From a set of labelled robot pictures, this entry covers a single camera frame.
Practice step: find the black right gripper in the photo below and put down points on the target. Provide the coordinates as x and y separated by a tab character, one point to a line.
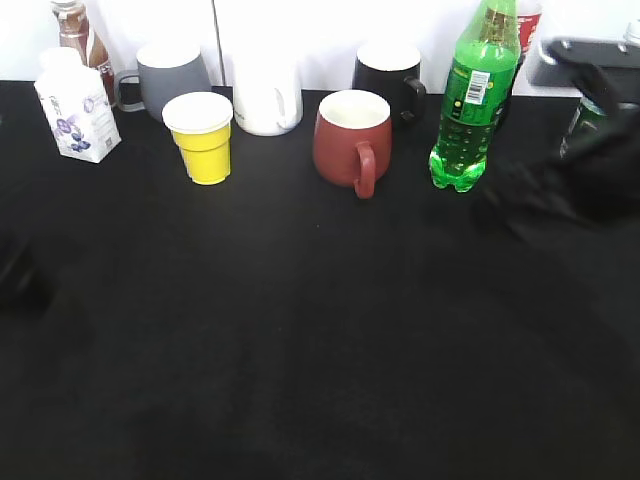
607	73

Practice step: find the green soda bottle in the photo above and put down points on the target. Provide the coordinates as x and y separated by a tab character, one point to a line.
484	63

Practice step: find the yellow paper cup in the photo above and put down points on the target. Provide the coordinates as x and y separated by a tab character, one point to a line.
200	124

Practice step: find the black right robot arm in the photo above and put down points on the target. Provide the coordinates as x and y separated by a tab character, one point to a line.
596	180

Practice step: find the clear cestbon water bottle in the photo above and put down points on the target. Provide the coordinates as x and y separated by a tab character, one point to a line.
589	118

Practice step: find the red label cola bottle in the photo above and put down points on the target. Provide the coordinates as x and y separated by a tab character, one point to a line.
527	30

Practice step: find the black mug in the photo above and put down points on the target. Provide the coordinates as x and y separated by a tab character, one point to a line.
392	71

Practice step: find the red mug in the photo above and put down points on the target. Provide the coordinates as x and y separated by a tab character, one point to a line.
352	141

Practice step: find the white mug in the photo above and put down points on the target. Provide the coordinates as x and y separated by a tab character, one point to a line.
267	97

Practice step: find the grey mug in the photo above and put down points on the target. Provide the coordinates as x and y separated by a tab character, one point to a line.
165	70

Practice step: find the white blueberry milk carton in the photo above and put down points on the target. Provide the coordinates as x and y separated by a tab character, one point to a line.
76	106

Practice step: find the brown sauce bottle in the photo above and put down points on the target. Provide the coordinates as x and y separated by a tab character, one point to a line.
75	31

